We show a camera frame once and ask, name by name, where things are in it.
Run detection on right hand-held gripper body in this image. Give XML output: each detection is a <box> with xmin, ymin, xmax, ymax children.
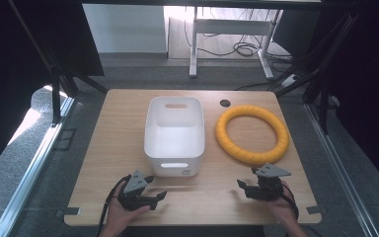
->
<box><xmin>252</xmin><ymin>163</ymin><xmax>292</xmax><ymax>200</ymax></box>

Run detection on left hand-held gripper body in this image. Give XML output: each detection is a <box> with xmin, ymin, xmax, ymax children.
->
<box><xmin>117</xmin><ymin>170</ymin><xmax>152</xmax><ymax>211</ymax></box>

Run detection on white plastic bin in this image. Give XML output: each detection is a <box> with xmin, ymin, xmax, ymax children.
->
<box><xmin>143</xmin><ymin>96</ymin><xmax>206</xmax><ymax>178</ymax></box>

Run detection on yellow ribbed ring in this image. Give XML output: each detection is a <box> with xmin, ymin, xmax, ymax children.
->
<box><xmin>214</xmin><ymin>105</ymin><xmax>290</xmax><ymax>167</ymax></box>

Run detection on person's right hand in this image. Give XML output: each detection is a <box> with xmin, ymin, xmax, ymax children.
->
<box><xmin>265</xmin><ymin>181</ymin><xmax>299</xmax><ymax>228</ymax></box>

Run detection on person's left hand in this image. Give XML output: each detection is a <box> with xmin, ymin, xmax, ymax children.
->
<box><xmin>103</xmin><ymin>181</ymin><xmax>152</xmax><ymax>231</ymax></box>

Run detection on grey tape strip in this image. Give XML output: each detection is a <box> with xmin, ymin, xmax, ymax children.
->
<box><xmin>62</xmin><ymin>206</ymin><xmax>81</xmax><ymax>216</ymax></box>
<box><xmin>306</xmin><ymin>204</ymin><xmax>324</xmax><ymax>215</ymax></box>

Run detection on white power strip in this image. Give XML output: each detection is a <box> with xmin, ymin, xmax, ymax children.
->
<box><xmin>280</xmin><ymin>74</ymin><xmax>300</xmax><ymax>88</ymax></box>

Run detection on black metal stand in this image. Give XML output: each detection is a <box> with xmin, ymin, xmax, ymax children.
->
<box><xmin>274</xmin><ymin>0</ymin><xmax>368</xmax><ymax>135</ymax></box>
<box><xmin>8</xmin><ymin>0</ymin><xmax>110</xmax><ymax>125</ymax></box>

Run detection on black curtain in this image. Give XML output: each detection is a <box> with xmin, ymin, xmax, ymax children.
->
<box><xmin>0</xmin><ymin>0</ymin><xmax>106</xmax><ymax>182</ymax></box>
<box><xmin>272</xmin><ymin>0</ymin><xmax>379</xmax><ymax>198</ymax></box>

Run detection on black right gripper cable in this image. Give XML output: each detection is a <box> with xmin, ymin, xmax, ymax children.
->
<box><xmin>279</xmin><ymin>183</ymin><xmax>300</xmax><ymax>221</ymax></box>

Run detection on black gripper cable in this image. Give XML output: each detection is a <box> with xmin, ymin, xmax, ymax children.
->
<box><xmin>279</xmin><ymin>183</ymin><xmax>300</xmax><ymax>221</ymax></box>
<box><xmin>94</xmin><ymin>175</ymin><xmax>132</xmax><ymax>237</ymax></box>

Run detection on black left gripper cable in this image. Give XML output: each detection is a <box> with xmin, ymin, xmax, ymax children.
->
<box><xmin>94</xmin><ymin>175</ymin><xmax>132</xmax><ymax>237</ymax></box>

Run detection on aluminium floor rail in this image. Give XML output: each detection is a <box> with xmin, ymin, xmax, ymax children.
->
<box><xmin>0</xmin><ymin>96</ymin><xmax>77</xmax><ymax>237</ymax></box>
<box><xmin>304</xmin><ymin>95</ymin><xmax>379</xmax><ymax>237</ymax></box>

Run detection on black floor cables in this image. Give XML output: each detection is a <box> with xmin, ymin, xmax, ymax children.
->
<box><xmin>184</xmin><ymin>8</ymin><xmax>294</xmax><ymax>92</ymax></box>

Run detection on white desk frame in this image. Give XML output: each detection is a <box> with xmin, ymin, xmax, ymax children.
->
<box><xmin>189</xmin><ymin>6</ymin><xmax>282</xmax><ymax>81</ymax></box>

